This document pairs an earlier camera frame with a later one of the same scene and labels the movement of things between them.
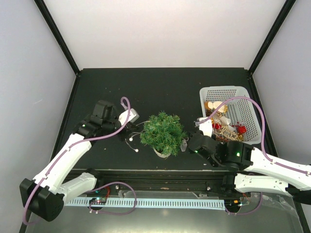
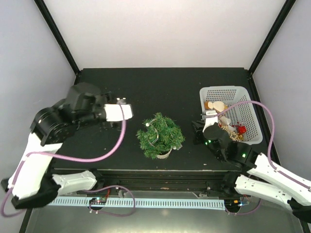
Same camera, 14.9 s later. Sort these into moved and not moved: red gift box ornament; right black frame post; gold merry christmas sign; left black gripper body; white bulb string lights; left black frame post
Moved: left black gripper body; white bulb string lights
Not moved: left black frame post; red gift box ornament; gold merry christmas sign; right black frame post
